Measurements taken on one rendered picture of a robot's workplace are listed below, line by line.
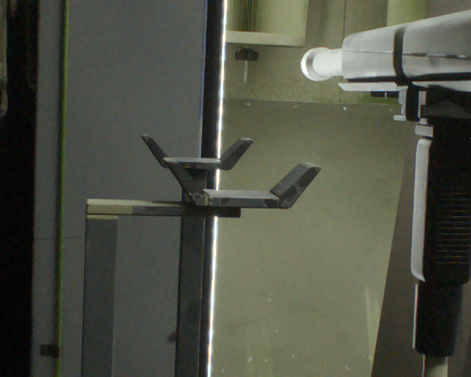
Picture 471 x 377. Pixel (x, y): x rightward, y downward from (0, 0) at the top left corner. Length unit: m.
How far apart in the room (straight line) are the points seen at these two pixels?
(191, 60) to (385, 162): 1.97
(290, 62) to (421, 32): 2.40
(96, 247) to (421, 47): 0.24
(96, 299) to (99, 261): 0.02
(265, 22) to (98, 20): 1.59
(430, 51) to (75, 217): 0.57
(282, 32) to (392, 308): 0.97
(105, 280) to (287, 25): 2.19
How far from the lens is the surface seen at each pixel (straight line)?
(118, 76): 1.06
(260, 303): 2.71
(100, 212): 0.49
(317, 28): 3.02
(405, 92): 0.64
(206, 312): 1.11
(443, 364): 0.64
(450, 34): 0.57
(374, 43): 0.71
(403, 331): 1.91
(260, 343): 2.67
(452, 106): 0.60
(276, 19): 2.63
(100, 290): 0.49
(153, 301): 1.09
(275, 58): 2.99
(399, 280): 1.92
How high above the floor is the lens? 1.16
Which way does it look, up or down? 6 degrees down
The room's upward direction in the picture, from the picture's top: 3 degrees clockwise
